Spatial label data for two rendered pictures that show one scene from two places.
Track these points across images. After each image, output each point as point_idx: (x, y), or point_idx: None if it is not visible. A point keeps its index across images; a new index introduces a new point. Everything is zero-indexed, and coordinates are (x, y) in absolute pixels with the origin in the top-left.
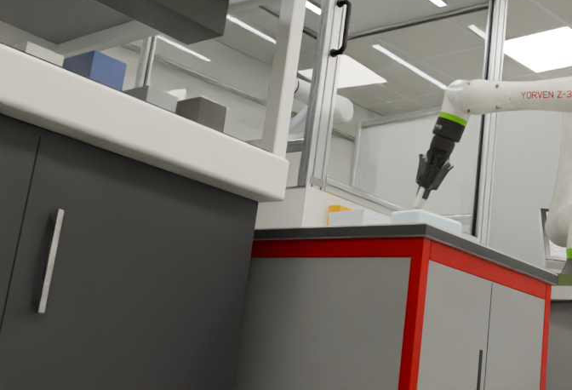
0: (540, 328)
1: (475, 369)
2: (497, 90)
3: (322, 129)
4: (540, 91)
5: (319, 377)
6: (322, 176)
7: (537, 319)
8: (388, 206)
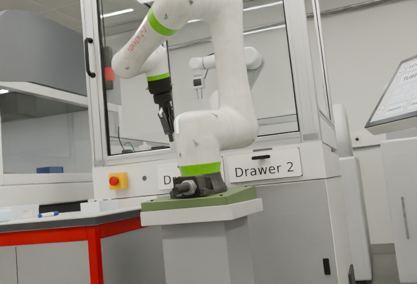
0: (84, 265)
1: None
2: (118, 57)
3: (95, 128)
4: (134, 39)
5: None
6: (103, 157)
7: (79, 259)
8: (170, 151)
